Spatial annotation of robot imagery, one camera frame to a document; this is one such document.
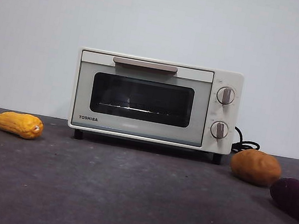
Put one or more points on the beige round oven knob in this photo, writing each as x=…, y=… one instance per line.
x=219, y=130
x=225, y=95

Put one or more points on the yellow corn cob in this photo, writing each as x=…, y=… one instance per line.
x=18, y=124

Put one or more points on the cream Toshiba toaster oven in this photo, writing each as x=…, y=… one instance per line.
x=225, y=113

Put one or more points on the brown potato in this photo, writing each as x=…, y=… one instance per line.
x=255, y=167

